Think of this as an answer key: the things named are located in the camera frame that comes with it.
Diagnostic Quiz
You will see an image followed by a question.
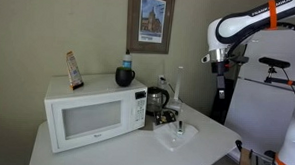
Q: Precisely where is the black popcorn packet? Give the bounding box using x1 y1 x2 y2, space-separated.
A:
153 108 178 127

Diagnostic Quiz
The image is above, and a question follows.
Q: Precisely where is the white wall outlet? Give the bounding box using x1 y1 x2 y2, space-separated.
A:
157 74 168 88

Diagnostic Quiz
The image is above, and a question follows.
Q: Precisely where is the wooden board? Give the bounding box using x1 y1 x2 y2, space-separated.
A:
238 147 254 165

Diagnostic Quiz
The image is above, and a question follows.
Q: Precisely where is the brown framed building poster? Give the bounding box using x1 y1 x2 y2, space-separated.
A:
125 0 177 56

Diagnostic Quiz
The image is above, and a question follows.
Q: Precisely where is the blue label plastic bottle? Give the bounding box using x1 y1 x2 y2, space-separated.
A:
121 48 134 70

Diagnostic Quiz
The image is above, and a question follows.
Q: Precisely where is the white microwave oven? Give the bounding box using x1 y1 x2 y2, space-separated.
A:
41 70 150 159

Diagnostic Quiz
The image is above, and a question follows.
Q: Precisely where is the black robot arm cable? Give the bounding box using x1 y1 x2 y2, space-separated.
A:
226 19 295 61

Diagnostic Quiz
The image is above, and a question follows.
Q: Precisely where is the small brown picture card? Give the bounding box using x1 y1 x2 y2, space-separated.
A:
64 50 87 92

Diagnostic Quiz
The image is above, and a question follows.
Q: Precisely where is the white board panel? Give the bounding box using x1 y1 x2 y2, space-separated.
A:
222 25 295 161

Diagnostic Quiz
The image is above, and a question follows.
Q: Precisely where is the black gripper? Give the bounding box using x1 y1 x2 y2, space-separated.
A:
210 60 231 100

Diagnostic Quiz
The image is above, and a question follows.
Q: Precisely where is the black mug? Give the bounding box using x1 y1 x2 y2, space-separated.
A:
113 66 136 88

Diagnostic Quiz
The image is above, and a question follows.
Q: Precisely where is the black stereo camera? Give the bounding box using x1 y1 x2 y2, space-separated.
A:
257 56 292 70

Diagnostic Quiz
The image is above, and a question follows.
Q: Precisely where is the glass coffee carafe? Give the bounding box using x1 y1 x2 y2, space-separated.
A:
145 85 171 118

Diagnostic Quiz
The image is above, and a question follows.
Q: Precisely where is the white upright stand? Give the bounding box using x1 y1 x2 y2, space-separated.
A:
167 65 186 112

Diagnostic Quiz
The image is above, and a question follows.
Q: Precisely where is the black camera tripod mount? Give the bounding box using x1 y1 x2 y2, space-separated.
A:
262 66 295 89

